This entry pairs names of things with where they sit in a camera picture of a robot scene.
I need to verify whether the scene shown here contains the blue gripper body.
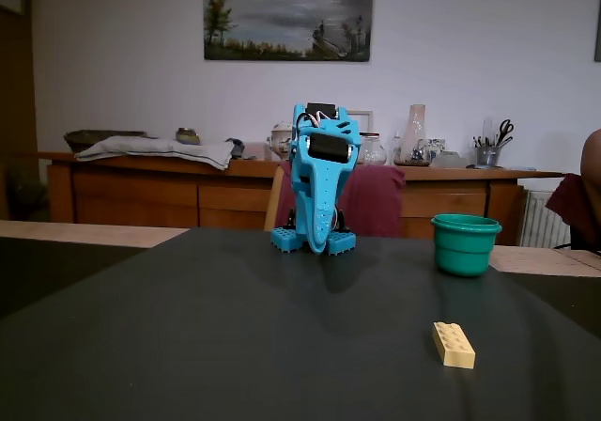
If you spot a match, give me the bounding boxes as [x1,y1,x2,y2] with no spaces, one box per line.
[290,118,362,171]

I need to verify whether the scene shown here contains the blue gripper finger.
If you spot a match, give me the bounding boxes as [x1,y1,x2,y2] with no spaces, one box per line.
[302,160,351,256]
[290,157,310,234]

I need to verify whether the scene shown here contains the cream lego brick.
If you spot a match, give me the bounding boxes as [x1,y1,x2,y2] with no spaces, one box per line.
[432,320,477,371]

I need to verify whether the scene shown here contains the wooden chair back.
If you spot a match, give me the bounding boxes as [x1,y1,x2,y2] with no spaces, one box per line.
[263,164,288,232]

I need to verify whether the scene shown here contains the round glass jar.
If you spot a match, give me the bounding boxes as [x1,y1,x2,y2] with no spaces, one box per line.
[359,132,389,166]

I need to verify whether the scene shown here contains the white ceramic teapot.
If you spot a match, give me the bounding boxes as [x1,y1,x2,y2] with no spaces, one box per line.
[267,120,296,162]

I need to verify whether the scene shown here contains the pink conical glass vase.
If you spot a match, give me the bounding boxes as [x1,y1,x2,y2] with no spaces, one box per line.
[393,103,434,168]

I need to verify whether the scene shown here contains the small ceramic pot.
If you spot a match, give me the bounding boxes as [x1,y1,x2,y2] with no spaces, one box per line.
[175,126,203,147]

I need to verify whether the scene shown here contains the lake landscape painting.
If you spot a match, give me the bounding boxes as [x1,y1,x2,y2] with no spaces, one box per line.
[202,0,376,63]

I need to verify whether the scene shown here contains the green plastic cup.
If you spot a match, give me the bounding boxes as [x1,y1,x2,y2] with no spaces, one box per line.
[430,212,503,278]

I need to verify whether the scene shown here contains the grey folded cloth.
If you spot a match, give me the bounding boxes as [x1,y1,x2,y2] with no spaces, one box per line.
[74,135,246,173]

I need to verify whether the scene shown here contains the wooden sideboard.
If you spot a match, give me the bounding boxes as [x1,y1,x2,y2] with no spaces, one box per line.
[38,150,567,247]

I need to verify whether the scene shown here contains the dark grey table mat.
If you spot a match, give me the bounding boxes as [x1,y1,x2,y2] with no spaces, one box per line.
[0,226,601,421]

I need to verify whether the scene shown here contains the metal pen cup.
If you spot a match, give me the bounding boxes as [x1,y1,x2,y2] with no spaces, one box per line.
[475,145,501,169]

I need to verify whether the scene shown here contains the dark shallow bowl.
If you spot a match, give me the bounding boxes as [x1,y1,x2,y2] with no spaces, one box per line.
[63,129,148,155]

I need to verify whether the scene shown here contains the white radiator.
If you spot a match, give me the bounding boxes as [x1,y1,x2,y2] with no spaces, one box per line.
[519,189,574,249]

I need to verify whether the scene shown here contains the white picture frame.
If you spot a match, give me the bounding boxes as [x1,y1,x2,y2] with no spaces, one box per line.
[346,109,375,136]

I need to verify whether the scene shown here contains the black handled scissors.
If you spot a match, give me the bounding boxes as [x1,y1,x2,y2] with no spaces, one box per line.
[495,118,515,149]

